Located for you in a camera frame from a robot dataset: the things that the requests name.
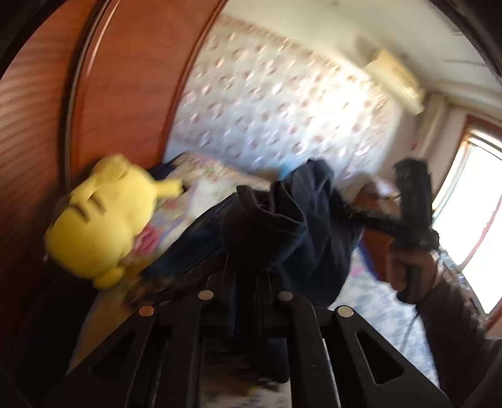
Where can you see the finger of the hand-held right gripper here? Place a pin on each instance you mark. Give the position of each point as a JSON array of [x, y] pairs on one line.
[[372, 224]]

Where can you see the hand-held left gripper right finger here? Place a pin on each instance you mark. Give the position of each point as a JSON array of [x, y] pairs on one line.
[[274, 314]]

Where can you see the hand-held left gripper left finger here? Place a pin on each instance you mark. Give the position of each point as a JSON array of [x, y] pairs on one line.
[[219, 310]]

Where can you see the navy printed t-shirt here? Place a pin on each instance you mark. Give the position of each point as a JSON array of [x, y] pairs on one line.
[[282, 227]]

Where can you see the person's right forearm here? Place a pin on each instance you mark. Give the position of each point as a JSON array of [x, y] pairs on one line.
[[462, 341]]

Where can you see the person's right hand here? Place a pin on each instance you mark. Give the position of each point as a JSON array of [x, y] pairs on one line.
[[408, 270]]

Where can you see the wooden side cabinet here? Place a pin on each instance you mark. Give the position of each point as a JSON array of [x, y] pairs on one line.
[[376, 251]]

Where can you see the wooden framed window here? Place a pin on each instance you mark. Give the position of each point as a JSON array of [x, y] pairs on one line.
[[474, 235]]

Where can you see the yellow plush toy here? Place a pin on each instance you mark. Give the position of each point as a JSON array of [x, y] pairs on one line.
[[102, 219]]

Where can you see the sheer circle-patterned curtain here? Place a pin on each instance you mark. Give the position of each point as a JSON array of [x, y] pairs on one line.
[[274, 110]]

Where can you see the wooden louvered wardrobe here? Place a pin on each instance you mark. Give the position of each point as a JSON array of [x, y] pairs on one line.
[[129, 98]]

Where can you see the wall air conditioner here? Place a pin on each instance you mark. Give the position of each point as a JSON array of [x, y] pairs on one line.
[[396, 78]]

